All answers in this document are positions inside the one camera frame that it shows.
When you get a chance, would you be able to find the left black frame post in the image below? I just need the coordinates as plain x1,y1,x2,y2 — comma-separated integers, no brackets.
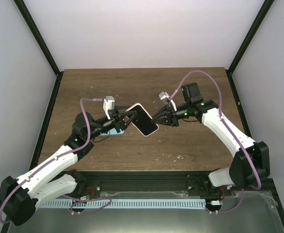
13,0,64,76

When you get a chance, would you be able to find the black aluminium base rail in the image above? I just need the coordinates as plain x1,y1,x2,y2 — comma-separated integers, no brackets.
66,170,230,199

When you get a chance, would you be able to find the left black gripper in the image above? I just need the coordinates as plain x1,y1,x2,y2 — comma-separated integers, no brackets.
87,106,138,140

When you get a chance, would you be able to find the beige phone case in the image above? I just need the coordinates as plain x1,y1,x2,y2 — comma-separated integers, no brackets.
126,102,159,137

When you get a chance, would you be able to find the light blue cable duct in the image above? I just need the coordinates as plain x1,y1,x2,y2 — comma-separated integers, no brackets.
42,199,206,209

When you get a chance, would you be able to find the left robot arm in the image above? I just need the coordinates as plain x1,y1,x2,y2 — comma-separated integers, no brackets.
0,107,138,226

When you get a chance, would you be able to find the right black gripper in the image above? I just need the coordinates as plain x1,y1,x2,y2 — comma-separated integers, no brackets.
151,102,191,127

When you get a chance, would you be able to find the black frame post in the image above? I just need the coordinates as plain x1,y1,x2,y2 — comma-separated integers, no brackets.
13,0,64,76
227,0,275,74

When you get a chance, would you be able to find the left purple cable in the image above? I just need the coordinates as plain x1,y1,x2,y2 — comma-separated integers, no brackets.
0,97,104,224

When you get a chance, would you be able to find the right black frame post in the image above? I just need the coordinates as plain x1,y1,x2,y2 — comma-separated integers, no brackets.
227,0,275,74

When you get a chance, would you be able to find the light blue phone case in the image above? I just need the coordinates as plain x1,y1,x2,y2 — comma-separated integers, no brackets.
100,129,124,135

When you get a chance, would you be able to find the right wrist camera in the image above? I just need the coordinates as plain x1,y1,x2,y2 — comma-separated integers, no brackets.
159,91,177,113

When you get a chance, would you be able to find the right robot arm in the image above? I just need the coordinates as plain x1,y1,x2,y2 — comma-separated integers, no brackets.
152,83,270,196

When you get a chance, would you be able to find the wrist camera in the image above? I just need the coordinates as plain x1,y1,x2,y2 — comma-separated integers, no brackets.
159,91,177,113
103,96,115,119

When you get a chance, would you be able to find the phone with black screen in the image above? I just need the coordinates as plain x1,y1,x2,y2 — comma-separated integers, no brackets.
129,104,157,136

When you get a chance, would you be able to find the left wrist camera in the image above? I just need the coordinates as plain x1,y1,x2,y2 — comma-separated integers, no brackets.
103,96,115,119

